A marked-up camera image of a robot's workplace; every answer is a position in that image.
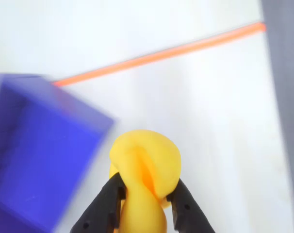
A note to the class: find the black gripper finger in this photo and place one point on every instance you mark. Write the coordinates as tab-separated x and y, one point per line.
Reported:
101	208
188	216

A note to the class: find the yellow rubber duck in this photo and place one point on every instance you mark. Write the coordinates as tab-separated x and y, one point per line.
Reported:
147	155

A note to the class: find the blue rectangular plastic box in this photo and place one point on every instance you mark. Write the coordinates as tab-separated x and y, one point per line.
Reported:
40	150

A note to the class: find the orange tape border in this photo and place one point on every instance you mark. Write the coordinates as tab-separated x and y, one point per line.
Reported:
161	54

